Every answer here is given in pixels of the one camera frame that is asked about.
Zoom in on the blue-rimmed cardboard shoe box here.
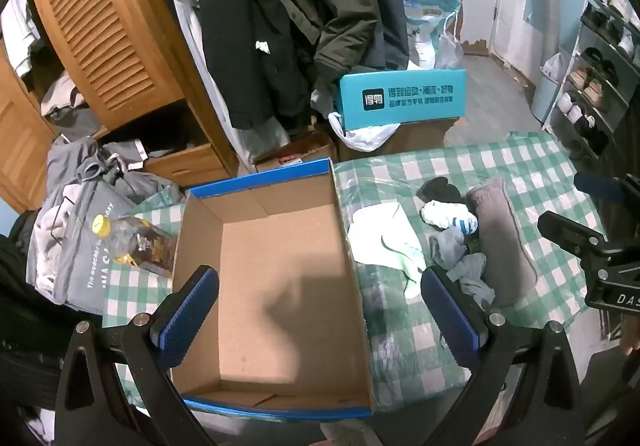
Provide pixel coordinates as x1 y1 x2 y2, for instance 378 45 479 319
170 157 375 422

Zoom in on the wooden louvred wardrobe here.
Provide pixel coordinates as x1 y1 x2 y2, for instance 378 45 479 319
0 0 242 216

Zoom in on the large blue white plastic bag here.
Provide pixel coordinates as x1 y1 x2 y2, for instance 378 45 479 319
397 0 465 72

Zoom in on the grey printed hoodie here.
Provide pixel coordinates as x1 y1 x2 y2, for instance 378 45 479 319
25 136 185 318

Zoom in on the black sock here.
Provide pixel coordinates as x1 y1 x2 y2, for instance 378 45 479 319
417 177 463 205

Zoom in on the green white checked tablecloth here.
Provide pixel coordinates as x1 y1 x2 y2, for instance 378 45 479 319
102 131 608 413

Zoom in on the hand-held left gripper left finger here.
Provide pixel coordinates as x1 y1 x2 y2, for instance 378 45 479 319
54 265 221 446

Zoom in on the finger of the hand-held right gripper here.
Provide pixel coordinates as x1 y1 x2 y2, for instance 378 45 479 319
574 171 640 208
537 210 610 256

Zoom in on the light grey sock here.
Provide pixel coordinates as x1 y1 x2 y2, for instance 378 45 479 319
429 228 470 271
446 253 497 310

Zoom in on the black hanging jacket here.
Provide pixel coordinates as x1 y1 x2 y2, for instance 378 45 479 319
196 0 322 130

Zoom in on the white cloth with green trim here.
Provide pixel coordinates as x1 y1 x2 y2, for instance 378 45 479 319
347 203 427 299

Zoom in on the large brown cardboard box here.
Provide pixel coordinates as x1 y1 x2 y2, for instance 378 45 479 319
339 116 461 163

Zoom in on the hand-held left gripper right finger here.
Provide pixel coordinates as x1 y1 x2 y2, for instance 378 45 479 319
421 267 586 446

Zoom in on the plastic bottle with yellow cap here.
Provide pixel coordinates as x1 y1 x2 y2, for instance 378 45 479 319
94 215 179 275

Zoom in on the grey folded cloth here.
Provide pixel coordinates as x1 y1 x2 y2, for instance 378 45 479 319
465 177 540 307

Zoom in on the teal printed box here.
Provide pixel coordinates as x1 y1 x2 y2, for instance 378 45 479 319
337 68 468 132

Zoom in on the pale waste bin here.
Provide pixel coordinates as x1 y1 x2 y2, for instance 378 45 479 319
530 53 569 125

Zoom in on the shoe rack with shoes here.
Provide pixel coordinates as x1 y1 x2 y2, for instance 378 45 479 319
542 0 640 163

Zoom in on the small cardboard box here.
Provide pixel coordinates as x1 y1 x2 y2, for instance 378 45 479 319
252 131 339 175

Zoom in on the person's right hand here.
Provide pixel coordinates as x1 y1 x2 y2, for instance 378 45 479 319
620 320 640 358

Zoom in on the white blue-striped sock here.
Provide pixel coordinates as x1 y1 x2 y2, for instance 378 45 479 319
420 200 480 236

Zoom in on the olive hanging jacket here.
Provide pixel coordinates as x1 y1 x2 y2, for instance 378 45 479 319
255 0 390 93

